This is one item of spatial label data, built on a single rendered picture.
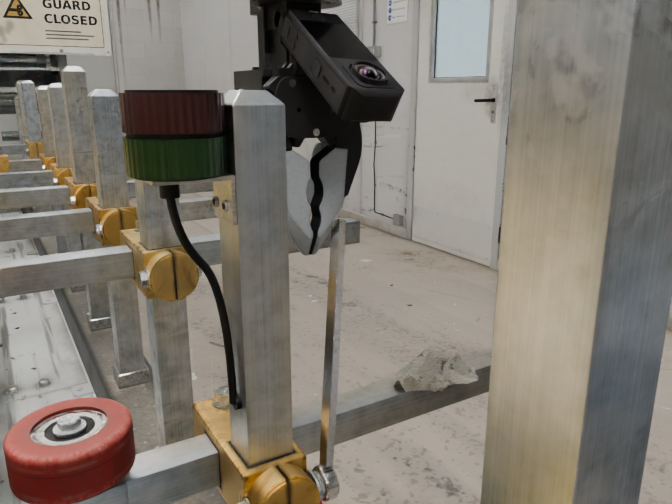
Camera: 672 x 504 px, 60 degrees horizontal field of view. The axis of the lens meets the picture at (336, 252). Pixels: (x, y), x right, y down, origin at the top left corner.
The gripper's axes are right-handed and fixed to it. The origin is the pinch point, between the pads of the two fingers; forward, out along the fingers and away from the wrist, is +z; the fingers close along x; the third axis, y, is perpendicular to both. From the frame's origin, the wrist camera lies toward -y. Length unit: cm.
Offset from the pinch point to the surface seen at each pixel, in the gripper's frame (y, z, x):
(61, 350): 80, 38, 15
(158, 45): 876, -81, -221
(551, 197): -31.3, -9.2, 9.6
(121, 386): 42, 30, 10
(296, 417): -2.3, 14.3, 3.1
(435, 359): -2.5, 12.6, -11.8
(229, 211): -7.4, -4.9, 9.9
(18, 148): 171, 5, 13
